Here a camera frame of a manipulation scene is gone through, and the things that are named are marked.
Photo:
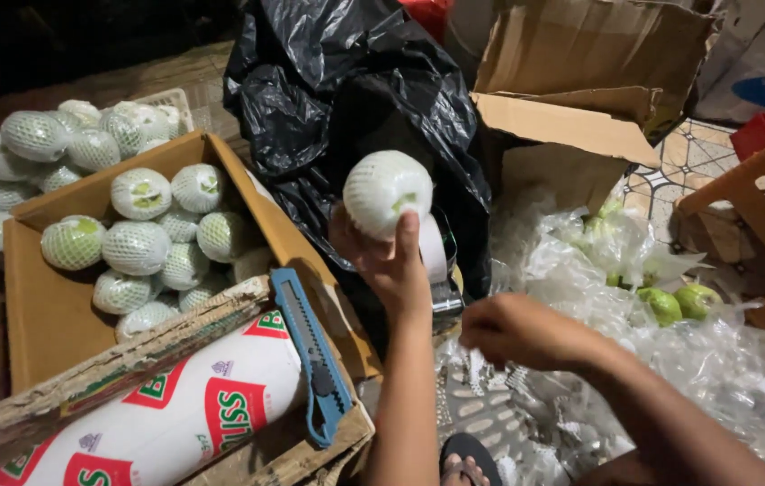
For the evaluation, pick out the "white foam-netted guava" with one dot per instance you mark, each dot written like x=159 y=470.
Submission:
x=386 y=192

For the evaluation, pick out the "tape dispenser with white roll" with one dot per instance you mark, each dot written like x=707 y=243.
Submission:
x=434 y=255

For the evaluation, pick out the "open brown cardboard carton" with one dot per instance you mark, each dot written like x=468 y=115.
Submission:
x=592 y=47

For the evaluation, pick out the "person's right hand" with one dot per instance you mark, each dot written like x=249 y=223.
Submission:
x=527 y=331

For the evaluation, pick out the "person's left hand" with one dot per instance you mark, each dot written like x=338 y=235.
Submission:
x=389 y=277

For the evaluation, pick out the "white plastic basket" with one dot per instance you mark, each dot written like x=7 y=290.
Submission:
x=177 y=101

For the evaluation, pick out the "bare green guava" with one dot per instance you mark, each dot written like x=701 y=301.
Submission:
x=696 y=300
x=662 y=305

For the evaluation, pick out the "shallow brown cardboard box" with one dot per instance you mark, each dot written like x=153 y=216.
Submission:
x=45 y=324

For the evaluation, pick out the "worn wooden crate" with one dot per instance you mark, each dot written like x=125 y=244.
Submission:
x=119 y=358

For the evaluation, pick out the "white roll with red labels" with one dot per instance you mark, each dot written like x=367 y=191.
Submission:
x=173 y=432

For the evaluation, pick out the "heap of clear plastic wrappers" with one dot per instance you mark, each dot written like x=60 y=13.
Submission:
x=706 y=364

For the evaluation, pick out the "red plastic bag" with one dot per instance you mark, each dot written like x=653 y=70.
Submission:
x=428 y=15

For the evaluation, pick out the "person's foot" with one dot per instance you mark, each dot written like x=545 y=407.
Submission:
x=463 y=471

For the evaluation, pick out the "red plastic basket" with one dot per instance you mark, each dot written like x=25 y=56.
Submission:
x=757 y=135

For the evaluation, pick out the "pile of net-wrapped guavas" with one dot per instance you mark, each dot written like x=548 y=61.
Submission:
x=35 y=135
x=136 y=246

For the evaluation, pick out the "blue utility knife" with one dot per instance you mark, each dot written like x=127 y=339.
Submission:
x=301 y=317

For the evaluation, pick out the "person's right fingers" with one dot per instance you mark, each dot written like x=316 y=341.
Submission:
x=484 y=337

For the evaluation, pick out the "black sandal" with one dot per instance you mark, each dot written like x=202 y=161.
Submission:
x=470 y=445

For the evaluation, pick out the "orange plastic stool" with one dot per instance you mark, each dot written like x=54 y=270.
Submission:
x=760 y=202

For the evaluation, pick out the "black plastic bag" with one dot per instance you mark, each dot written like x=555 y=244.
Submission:
x=328 y=88

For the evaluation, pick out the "white sack with blue print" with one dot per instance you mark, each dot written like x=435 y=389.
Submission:
x=760 y=61

